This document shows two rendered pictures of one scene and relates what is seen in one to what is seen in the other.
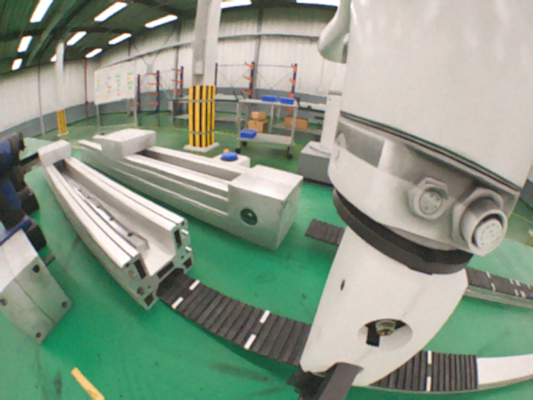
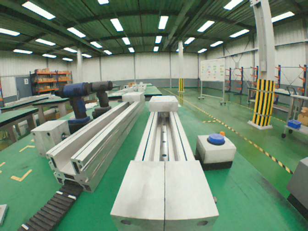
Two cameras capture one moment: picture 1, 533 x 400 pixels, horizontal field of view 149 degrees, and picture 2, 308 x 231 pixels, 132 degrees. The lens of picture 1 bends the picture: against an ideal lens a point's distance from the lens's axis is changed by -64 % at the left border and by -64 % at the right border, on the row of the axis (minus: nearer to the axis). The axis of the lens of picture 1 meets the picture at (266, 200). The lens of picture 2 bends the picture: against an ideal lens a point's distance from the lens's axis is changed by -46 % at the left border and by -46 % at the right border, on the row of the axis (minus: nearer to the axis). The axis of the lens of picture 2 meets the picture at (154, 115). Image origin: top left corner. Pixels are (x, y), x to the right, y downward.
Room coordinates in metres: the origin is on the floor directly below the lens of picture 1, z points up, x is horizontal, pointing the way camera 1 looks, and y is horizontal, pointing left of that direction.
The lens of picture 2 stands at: (0.26, -0.09, 0.99)
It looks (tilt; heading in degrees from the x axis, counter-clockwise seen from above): 16 degrees down; 72
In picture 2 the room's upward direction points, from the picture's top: 2 degrees counter-clockwise
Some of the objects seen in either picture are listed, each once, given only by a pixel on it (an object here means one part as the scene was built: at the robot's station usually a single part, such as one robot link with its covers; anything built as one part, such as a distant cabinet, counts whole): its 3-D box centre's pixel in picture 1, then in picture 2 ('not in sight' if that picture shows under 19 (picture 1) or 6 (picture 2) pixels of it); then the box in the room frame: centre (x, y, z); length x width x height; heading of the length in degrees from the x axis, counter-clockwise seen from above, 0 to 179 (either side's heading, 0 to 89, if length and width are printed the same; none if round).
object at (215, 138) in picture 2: (229, 157); (216, 139); (0.48, 0.10, 0.84); 0.04 x 0.04 x 0.02
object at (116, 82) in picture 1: (114, 100); (211, 80); (4.49, 4.27, 0.97); 1.51 x 0.50 x 1.95; 94
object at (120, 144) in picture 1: (126, 145); (163, 105); (0.47, 0.41, 0.87); 0.16 x 0.11 x 0.07; 68
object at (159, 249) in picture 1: (72, 186); (123, 116); (0.29, 0.48, 0.82); 0.80 x 0.10 x 0.09; 68
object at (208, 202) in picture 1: (128, 161); (163, 116); (0.47, 0.41, 0.82); 0.80 x 0.10 x 0.09; 68
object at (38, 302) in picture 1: (30, 279); (55, 138); (0.04, 0.30, 0.83); 0.11 x 0.10 x 0.10; 168
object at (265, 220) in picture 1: (268, 201); (173, 206); (0.31, 0.00, 0.83); 0.12 x 0.09 x 0.10; 158
